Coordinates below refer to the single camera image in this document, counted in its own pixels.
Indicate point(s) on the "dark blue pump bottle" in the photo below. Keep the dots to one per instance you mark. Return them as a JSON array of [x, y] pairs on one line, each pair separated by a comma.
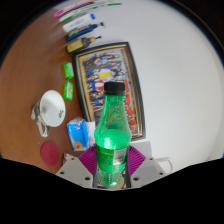
[[81, 32]]

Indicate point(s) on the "patterned ceramic mug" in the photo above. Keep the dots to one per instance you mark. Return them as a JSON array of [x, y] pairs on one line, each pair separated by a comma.
[[51, 108]]

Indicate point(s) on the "blue snack packet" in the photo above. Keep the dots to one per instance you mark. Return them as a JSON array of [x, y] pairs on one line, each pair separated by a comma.
[[77, 133]]

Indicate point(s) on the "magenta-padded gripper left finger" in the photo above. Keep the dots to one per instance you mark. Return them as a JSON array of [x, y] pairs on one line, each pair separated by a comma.
[[73, 171]]

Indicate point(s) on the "white tube with blue cap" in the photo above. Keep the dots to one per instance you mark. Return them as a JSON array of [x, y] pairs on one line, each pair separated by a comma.
[[77, 23]]

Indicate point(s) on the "green wrapped pack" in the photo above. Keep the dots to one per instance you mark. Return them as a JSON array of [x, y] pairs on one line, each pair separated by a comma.
[[68, 90], [68, 70]]

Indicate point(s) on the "green plastic drink bottle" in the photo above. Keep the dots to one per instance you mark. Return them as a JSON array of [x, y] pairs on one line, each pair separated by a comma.
[[112, 143]]

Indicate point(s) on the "amber pump bottle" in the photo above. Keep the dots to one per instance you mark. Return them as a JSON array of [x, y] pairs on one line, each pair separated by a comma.
[[80, 44]]

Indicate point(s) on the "flat round red coaster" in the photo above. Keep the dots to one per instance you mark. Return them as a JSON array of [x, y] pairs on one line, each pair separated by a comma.
[[50, 153]]

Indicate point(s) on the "framed group picture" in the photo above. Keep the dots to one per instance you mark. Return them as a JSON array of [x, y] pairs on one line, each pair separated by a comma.
[[106, 70]]

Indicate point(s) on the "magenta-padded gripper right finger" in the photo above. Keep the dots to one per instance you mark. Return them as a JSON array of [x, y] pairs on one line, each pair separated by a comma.
[[148, 170]]

